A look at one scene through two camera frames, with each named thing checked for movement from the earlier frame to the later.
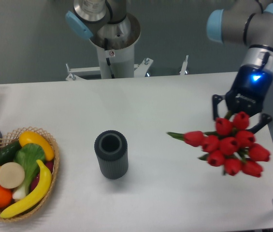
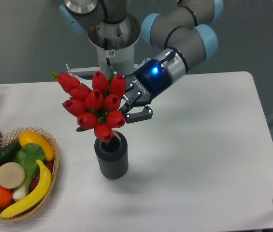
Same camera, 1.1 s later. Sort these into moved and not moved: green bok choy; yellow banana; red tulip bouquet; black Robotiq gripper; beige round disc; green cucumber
Moved: black Robotiq gripper; red tulip bouquet
Not moved: yellow banana; beige round disc; green cucumber; green bok choy
